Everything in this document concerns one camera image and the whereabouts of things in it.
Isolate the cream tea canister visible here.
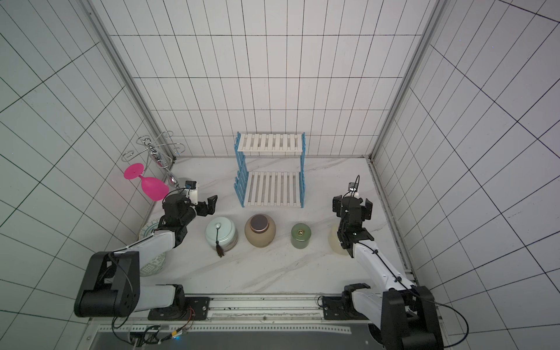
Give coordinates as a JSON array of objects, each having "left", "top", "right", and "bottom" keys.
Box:
[{"left": 328, "top": 225, "right": 349, "bottom": 256}]

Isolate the light blue tea canister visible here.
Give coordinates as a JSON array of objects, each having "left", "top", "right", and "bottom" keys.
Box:
[{"left": 205, "top": 217, "right": 239, "bottom": 257}]

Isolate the green tea canister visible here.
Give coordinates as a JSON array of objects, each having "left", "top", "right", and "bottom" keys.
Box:
[{"left": 291, "top": 223, "right": 312, "bottom": 249}]

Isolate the brown tea canister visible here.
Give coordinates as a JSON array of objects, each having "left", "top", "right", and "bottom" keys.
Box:
[{"left": 244, "top": 214, "right": 277, "bottom": 248}]

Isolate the blue white wooden shelf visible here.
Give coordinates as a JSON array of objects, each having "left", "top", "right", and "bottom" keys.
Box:
[{"left": 233, "top": 132, "right": 306, "bottom": 208}]

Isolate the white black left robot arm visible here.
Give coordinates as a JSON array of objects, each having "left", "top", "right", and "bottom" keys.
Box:
[{"left": 74, "top": 193, "right": 218, "bottom": 320}]

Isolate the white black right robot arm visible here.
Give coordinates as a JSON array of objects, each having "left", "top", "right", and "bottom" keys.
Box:
[{"left": 332, "top": 192, "right": 444, "bottom": 349}]

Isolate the pink plastic wine glass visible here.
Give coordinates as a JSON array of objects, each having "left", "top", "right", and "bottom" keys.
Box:
[{"left": 123, "top": 163, "right": 170, "bottom": 201}]

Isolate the chrome glass holder stand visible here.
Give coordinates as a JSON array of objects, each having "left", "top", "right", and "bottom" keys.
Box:
[{"left": 121, "top": 131, "right": 188, "bottom": 191}]

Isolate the green patterned plate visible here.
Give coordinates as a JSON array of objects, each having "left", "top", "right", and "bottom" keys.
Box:
[{"left": 140, "top": 253, "right": 166, "bottom": 277}]

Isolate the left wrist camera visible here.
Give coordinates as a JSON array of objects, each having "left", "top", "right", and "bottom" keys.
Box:
[{"left": 184, "top": 179, "right": 198, "bottom": 204}]

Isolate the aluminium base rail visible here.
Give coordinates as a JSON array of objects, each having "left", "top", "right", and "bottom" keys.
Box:
[{"left": 78, "top": 294, "right": 383, "bottom": 349}]

